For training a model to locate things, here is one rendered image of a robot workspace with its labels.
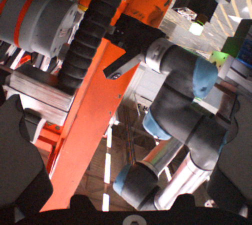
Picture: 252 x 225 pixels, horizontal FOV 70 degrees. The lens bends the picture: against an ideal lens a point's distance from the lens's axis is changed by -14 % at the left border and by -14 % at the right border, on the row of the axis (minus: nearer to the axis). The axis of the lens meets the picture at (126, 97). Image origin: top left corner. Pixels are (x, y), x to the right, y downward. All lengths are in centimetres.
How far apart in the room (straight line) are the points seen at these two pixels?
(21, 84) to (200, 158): 35
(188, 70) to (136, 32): 17
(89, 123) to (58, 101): 72
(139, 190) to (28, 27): 58
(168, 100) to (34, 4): 32
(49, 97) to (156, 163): 56
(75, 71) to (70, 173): 95
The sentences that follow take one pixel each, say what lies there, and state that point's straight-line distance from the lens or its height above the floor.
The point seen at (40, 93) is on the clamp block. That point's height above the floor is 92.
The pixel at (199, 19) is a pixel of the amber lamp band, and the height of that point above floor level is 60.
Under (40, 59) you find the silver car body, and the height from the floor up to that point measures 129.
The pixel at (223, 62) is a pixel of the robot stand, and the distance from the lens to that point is 79.
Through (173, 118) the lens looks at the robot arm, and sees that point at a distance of 42.
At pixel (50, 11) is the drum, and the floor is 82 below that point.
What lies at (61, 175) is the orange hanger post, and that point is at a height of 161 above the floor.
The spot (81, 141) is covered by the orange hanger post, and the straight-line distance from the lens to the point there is 103.
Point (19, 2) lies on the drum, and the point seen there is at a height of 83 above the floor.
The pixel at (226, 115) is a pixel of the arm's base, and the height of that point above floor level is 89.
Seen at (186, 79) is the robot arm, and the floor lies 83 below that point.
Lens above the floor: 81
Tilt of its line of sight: 15 degrees up
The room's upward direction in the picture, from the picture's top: 153 degrees counter-clockwise
